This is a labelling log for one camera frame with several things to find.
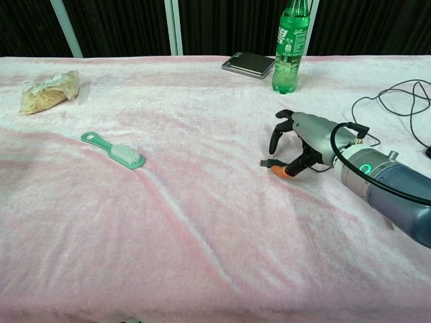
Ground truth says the green soda bottle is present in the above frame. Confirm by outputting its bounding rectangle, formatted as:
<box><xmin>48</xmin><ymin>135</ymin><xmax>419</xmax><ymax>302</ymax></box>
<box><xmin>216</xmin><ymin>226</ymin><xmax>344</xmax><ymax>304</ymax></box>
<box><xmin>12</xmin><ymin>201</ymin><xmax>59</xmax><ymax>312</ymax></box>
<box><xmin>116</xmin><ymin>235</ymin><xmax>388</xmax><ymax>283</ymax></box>
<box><xmin>272</xmin><ymin>0</ymin><xmax>310</xmax><ymax>95</ymax></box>

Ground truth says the packaged bread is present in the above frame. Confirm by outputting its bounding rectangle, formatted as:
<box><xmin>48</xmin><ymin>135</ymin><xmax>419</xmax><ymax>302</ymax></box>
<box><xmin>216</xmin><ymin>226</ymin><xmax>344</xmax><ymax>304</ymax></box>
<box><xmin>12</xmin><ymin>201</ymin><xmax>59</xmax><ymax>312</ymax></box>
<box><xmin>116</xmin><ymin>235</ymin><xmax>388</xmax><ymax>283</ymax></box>
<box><xmin>19</xmin><ymin>70</ymin><xmax>81</xmax><ymax>116</ymax></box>

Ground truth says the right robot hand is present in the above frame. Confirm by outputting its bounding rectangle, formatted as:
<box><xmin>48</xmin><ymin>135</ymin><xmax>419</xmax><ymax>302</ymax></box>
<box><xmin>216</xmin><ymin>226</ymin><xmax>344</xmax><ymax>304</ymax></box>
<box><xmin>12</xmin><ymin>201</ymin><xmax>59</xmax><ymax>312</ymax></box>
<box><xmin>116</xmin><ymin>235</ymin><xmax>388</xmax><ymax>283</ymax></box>
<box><xmin>268</xmin><ymin>109</ymin><xmax>370</xmax><ymax>178</ymax></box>

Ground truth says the black robot hand cable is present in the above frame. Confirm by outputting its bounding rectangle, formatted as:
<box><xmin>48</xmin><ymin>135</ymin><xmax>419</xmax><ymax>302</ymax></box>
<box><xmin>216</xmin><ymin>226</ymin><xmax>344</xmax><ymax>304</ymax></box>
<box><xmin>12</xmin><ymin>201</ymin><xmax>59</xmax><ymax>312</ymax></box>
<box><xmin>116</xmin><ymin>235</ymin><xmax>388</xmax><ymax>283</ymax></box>
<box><xmin>329</xmin><ymin>122</ymin><xmax>431</xmax><ymax>205</ymax></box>

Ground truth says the pink fleece cloth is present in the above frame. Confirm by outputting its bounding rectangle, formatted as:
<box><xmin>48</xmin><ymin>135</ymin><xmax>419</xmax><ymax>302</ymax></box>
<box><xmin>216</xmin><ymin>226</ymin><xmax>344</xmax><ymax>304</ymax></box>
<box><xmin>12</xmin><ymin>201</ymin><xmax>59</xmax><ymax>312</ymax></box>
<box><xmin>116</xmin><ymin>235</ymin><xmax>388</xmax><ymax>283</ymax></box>
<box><xmin>0</xmin><ymin>55</ymin><xmax>431</xmax><ymax>323</ymax></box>

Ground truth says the white frame post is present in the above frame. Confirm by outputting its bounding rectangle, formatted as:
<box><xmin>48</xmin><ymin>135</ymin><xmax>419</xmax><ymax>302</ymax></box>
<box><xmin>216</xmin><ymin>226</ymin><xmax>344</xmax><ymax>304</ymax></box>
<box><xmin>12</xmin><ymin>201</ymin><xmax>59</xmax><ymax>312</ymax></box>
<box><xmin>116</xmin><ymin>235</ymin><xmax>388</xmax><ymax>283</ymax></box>
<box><xmin>164</xmin><ymin>0</ymin><xmax>184</xmax><ymax>57</ymax></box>
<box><xmin>49</xmin><ymin>0</ymin><xmax>84</xmax><ymax>59</ymax></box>

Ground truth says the green scrubbing brush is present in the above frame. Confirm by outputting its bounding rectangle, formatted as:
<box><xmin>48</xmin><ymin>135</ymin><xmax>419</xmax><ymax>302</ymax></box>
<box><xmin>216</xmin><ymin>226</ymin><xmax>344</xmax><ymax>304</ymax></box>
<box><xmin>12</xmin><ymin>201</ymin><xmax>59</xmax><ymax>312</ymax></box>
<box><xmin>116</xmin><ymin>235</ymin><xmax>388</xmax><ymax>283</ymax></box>
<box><xmin>80</xmin><ymin>131</ymin><xmax>147</xmax><ymax>171</ymax></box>

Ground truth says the grey flat case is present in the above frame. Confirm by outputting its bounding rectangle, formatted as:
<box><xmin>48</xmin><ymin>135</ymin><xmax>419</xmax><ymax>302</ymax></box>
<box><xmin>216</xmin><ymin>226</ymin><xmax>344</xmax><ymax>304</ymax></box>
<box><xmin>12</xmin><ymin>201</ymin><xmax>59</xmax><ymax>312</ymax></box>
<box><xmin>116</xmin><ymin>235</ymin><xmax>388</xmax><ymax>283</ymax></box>
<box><xmin>221</xmin><ymin>51</ymin><xmax>276</xmax><ymax>80</ymax></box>

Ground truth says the black curtain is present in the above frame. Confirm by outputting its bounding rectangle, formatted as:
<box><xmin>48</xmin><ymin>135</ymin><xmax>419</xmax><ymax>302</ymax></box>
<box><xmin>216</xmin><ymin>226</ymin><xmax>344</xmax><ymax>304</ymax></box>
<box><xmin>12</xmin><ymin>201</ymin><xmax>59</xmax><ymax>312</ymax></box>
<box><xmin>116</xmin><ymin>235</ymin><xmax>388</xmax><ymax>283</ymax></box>
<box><xmin>0</xmin><ymin>0</ymin><xmax>431</xmax><ymax>58</ymax></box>

